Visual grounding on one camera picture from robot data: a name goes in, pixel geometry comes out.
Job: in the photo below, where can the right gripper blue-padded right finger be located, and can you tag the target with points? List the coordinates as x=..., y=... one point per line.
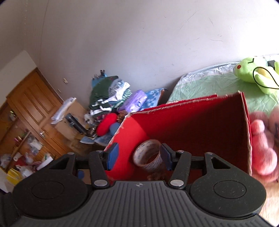
x=179, y=162

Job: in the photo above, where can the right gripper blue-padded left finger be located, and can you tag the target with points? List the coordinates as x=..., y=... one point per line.
x=101, y=161

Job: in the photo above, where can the brown pine cone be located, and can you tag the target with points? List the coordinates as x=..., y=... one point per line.
x=158, y=176

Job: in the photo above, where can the clear packing tape roll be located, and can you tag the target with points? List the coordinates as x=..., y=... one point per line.
x=147, y=156

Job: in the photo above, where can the wooden shelf with clutter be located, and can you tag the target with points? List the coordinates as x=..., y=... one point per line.
x=19, y=146

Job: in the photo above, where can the blue oval case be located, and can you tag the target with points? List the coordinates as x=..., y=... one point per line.
x=113, y=128

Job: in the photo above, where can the black thermos bottle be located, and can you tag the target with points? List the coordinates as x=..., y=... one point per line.
x=75, y=124

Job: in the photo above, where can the small pine cone on towel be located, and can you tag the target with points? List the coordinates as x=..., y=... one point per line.
x=121, y=116

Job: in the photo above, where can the large red cardboard box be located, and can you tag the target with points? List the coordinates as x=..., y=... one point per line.
x=218, y=124

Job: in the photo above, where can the brown cardboard box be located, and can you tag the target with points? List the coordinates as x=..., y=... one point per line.
x=66, y=126

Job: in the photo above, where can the purple tissue pack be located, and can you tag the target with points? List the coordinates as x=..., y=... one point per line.
x=133, y=103

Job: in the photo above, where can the pile of folded clothes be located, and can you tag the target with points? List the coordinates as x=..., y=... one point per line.
x=108, y=94

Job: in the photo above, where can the blue checkered towel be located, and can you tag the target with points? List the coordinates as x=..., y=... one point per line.
x=152, y=100

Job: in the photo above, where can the wooden door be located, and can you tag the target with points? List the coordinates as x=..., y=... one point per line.
x=35, y=102

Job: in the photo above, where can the green bed sheet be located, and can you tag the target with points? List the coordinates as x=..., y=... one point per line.
x=220, y=80

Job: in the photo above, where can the pink plush toy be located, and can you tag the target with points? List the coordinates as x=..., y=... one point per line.
x=264, y=154

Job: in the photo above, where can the green frog plush toy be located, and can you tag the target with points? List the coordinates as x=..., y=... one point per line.
x=259, y=71

